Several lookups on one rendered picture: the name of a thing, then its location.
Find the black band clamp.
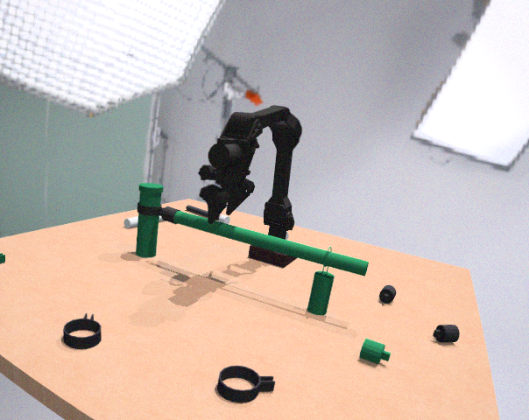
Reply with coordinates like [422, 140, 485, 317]
[63, 313, 102, 350]
[217, 365, 275, 403]

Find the green cylinder with small peg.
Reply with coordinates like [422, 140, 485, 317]
[359, 339, 391, 365]

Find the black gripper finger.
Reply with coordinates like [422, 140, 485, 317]
[203, 199, 227, 224]
[226, 192, 250, 215]

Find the green cylindrical rod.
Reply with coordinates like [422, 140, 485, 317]
[173, 211, 369, 276]

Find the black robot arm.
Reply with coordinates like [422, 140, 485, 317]
[199, 105, 302, 239]

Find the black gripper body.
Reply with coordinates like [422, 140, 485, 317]
[200, 166, 255, 207]

